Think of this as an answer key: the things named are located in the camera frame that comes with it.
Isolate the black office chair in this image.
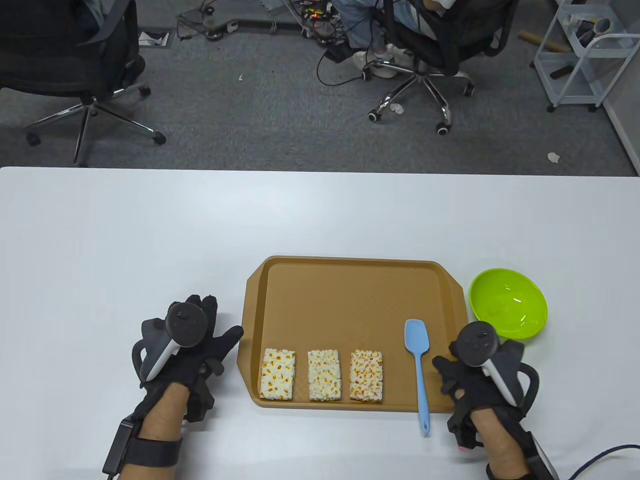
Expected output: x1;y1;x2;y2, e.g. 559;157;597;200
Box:
0;0;167;166
367;0;521;137

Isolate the lime green plastic bowl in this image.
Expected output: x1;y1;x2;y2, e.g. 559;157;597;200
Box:
468;268;549;341

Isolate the person's left hand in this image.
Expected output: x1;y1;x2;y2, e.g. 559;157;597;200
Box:
131;294;245;426

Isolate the wooden stick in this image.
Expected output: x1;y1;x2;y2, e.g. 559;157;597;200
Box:
519;31;571;54

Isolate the white metal utility cart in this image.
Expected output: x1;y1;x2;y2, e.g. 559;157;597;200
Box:
531;0;640;112

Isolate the person's right forearm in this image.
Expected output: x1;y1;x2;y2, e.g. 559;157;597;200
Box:
470;406;531;480

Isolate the person's left forearm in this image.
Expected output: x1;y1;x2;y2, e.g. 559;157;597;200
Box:
120;384;191;480

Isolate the black right wrist camera band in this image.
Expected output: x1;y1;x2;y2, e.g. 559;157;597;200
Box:
486;432;561;480

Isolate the brown plastic food tray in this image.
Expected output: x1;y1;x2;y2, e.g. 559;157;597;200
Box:
239;255;468;414

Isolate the person's right hand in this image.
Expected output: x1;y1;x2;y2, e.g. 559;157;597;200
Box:
432;330;541;448

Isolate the black white hand controller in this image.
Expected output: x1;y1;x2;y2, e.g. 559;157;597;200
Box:
140;304;208;383
452;321;521;408

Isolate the white orange-speckled rice cake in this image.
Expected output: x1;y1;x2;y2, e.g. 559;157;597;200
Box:
307;349;343;402
349;349;385;403
258;348;296;402

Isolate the light blue dessert shovel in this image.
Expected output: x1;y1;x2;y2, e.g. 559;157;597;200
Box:
404;319;431;437

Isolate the black floor cable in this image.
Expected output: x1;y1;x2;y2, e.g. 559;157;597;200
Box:
315;40;373;87

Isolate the black left wrist camera band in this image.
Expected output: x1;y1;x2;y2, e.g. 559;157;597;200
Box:
102;419;183;476

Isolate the black wrist camera band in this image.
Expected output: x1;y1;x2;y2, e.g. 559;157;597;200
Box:
102;419;183;476
486;432;561;480

